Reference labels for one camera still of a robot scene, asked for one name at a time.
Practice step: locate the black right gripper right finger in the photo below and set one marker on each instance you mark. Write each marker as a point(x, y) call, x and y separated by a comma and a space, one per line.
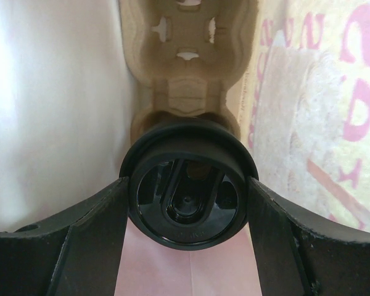
point(301, 253)

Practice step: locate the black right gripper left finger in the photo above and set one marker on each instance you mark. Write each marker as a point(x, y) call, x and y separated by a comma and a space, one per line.
point(74, 252)

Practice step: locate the black coffee lid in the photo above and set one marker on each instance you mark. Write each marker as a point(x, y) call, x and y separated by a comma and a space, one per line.
point(187, 185)

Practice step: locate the pink cakes paper bag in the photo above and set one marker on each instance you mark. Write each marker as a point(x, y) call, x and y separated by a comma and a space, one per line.
point(68, 99)

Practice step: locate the single cardboard cup carrier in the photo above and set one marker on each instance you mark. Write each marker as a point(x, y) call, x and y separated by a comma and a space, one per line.
point(186, 58)

